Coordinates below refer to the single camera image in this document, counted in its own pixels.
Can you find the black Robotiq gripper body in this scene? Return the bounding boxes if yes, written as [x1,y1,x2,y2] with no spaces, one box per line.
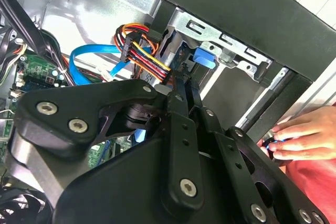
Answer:
[52,133,249,224]

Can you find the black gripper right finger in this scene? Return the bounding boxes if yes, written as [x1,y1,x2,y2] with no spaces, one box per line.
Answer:
[185,76,330,224]

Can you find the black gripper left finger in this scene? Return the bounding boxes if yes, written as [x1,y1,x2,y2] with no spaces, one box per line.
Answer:
[5,71,206,210]

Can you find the round black tool blue ring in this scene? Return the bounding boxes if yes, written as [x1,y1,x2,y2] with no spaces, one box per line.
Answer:
[261,132,292,167]

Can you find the orange red yellow power wire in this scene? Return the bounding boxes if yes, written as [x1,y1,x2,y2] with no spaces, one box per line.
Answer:
[114,23,184,84]

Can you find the hard disk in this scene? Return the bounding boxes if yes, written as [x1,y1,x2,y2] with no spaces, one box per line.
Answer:
[167,42,216,78]

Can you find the person's bare hand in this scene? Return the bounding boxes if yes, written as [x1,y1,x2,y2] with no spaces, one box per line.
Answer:
[257,105,336,162]

